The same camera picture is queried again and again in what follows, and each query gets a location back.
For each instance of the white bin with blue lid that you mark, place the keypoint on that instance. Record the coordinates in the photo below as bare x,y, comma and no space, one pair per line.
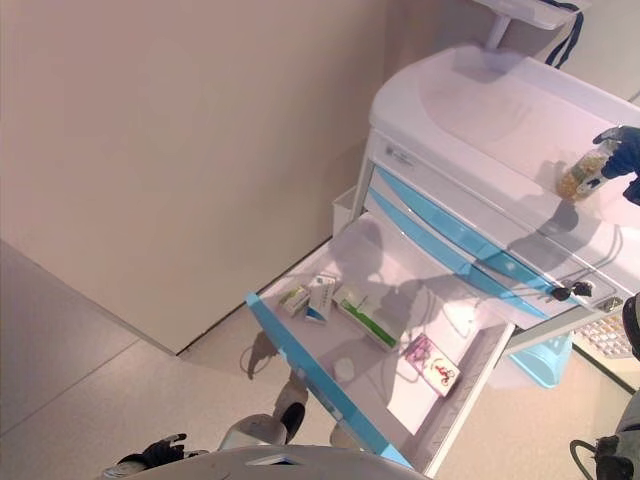
542,365

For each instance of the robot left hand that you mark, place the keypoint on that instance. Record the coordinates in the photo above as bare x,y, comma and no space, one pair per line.
160,452

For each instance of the long green white medicine box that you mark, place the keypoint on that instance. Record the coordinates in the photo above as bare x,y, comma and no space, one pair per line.
365,317

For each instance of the robot left leg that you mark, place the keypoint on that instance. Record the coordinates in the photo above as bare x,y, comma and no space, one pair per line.
260,425

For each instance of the small green yellow medicine box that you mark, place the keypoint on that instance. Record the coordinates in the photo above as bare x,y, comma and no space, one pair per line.
294,300

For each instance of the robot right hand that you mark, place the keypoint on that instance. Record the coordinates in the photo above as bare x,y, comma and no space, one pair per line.
627,155

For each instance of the clear bottle of yellow capsules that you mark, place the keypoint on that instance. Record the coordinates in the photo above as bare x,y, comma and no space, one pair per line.
582,172

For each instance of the blue front cart drawer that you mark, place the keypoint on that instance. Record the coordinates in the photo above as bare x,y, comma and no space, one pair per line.
430,235
450,225
380,280

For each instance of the grey robot torso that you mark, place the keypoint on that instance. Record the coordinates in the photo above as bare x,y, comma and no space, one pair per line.
260,465

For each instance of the small white side bin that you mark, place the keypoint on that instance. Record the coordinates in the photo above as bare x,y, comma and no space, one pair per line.
344,210

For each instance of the white overbed table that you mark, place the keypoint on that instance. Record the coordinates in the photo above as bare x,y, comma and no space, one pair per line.
530,10

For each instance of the white lattice basket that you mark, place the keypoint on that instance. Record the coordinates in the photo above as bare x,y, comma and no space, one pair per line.
602,337

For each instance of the small white round cap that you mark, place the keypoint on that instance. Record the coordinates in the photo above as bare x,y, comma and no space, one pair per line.
345,370

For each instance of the white blue medicine box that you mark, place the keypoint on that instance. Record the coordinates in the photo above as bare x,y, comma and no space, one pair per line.
322,297

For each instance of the white medical cart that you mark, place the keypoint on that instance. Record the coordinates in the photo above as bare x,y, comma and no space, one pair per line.
475,110

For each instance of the purple pink medicine box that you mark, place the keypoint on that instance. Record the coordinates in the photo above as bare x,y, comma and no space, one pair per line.
432,367

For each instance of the bunch of black keys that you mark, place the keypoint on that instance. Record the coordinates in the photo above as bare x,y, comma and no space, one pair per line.
575,290

